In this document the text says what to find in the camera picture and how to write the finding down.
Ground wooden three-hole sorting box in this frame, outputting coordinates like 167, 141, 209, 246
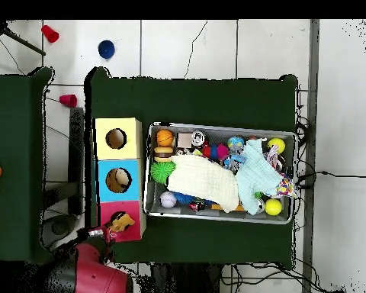
92, 117, 147, 244

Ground red plastic cup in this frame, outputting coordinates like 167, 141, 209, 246
40, 24, 60, 43

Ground black tripod leg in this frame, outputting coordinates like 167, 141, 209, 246
0, 20, 47, 56

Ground yellow ball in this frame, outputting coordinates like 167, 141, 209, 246
264, 198, 284, 217
267, 137, 287, 154

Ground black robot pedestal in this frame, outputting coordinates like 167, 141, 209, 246
150, 262, 223, 293

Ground cream waffle cloth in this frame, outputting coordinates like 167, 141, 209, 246
167, 153, 241, 214

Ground dark green tablecloth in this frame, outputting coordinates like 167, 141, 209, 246
84, 66, 300, 270

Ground yellow-brown plush toy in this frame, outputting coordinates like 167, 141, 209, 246
108, 212, 136, 233

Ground toy hamburger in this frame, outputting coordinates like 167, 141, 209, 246
152, 146, 175, 163

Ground shallow wire mesh bin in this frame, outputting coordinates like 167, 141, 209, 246
143, 121, 297, 226

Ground orange toy basketball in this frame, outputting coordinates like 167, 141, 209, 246
155, 129, 175, 148

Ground mint waffle cloth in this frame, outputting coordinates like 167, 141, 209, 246
235, 137, 284, 215

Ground black drink can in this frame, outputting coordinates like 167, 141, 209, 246
191, 130, 206, 147

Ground blue plastic cup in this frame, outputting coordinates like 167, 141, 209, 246
98, 39, 116, 60

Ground side table with green cloth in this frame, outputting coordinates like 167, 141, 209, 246
0, 66, 58, 265

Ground white baseball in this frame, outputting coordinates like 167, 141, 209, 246
159, 191, 178, 209

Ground magenta plastic cup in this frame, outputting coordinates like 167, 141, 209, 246
59, 93, 79, 108

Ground plain wooden block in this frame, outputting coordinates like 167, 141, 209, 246
177, 133, 194, 149

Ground green spiky rubber ball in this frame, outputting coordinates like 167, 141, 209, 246
149, 160, 177, 186

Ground black power cable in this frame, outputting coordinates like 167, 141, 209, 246
297, 170, 366, 188

